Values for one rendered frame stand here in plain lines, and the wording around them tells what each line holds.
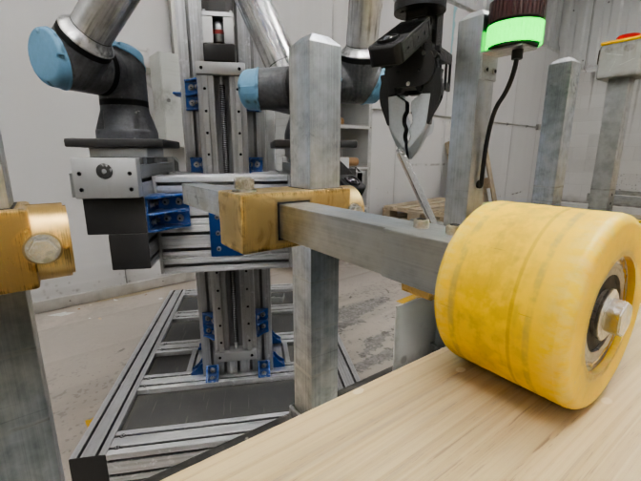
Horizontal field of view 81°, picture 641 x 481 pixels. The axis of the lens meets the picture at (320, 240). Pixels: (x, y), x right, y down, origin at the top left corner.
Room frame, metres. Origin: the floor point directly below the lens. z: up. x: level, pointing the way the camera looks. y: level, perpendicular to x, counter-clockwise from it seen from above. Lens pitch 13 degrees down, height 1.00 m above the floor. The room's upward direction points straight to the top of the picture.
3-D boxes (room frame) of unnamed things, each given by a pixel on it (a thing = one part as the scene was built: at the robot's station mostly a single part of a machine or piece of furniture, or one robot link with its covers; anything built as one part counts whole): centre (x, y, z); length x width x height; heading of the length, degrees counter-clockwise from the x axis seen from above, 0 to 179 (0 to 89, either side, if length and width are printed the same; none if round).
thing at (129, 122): (1.04, 0.52, 1.09); 0.15 x 0.15 x 0.10
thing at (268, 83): (0.77, 0.09, 1.12); 0.11 x 0.11 x 0.08; 71
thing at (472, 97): (0.52, -0.20, 0.93); 0.03 x 0.03 x 0.48; 36
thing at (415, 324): (0.55, -0.21, 0.75); 0.26 x 0.01 x 0.10; 126
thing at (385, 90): (0.58, -0.11, 1.09); 0.05 x 0.02 x 0.09; 56
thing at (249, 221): (0.36, 0.02, 0.95); 0.13 x 0.06 x 0.05; 126
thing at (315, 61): (0.37, 0.01, 0.87); 0.03 x 0.03 x 0.48; 36
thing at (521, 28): (0.48, -0.23, 1.14); 0.06 x 0.06 x 0.02
